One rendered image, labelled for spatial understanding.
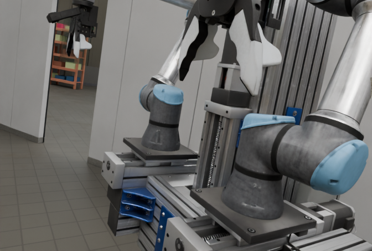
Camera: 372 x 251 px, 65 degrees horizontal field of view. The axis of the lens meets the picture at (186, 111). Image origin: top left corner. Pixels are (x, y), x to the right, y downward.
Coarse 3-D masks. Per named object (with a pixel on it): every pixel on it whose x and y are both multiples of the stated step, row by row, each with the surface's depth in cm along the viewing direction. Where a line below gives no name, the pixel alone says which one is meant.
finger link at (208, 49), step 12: (192, 24) 39; (204, 24) 39; (216, 24) 40; (192, 36) 39; (204, 36) 39; (180, 48) 41; (192, 48) 40; (204, 48) 42; (216, 48) 43; (180, 60) 41; (192, 60) 41; (180, 72) 42
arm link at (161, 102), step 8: (160, 88) 106; (168, 88) 109; (176, 88) 112; (152, 96) 110; (160, 96) 106; (168, 96) 105; (176, 96) 106; (152, 104) 109; (160, 104) 106; (168, 104) 105; (176, 104) 106; (152, 112) 108; (160, 112) 106; (168, 112) 106; (176, 112) 108; (152, 120) 108; (160, 120) 106; (168, 120) 106; (176, 120) 108
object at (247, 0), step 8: (240, 0) 32; (248, 0) 31; (256, 0) 31; (232, 8) 33; (240, 8) 32; (248, 8) 31; (256, 8) 31; (248, 16) 30; (256, 16) 30; (248, 24) 30; (256, 24) 30; (256, 32) 31; (256, 40) 30
